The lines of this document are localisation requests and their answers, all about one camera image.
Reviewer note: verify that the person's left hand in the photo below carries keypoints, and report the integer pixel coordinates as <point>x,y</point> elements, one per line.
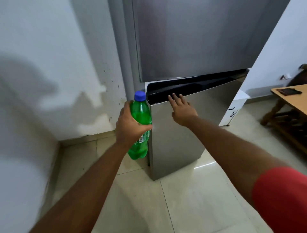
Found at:
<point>128,127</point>

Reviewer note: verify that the person's right hand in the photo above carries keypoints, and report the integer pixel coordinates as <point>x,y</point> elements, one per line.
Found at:
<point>183,114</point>

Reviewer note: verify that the person's right middle finger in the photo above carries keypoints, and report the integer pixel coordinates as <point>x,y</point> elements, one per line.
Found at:
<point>176,99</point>

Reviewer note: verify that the person's left thumb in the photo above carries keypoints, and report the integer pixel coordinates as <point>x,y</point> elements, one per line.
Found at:
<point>144,129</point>

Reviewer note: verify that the green plastic bottle blue cap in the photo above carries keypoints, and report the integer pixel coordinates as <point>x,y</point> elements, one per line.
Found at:
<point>141,112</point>

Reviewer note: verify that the grey refrigerator door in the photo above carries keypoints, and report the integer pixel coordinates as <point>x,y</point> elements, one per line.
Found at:
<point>172,148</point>

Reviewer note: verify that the person's left forearm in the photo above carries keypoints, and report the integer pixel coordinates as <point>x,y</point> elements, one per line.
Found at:
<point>91,187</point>

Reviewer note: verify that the person's right forearm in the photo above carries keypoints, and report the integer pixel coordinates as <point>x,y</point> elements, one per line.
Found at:
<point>230,153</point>

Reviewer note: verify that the white small cabinet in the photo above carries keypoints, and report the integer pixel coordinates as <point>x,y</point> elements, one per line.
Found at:
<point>236,106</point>

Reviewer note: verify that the grey steel refrigerator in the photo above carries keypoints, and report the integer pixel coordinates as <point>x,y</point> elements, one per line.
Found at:
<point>191,36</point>

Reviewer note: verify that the wooden table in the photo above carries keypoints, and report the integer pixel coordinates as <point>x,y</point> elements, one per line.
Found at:
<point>296,102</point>

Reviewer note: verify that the dark brown chair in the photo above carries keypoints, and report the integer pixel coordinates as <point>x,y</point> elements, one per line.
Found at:
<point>299,78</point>

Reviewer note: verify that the red shirt sleeve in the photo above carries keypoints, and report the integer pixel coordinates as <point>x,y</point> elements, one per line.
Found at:
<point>283,201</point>

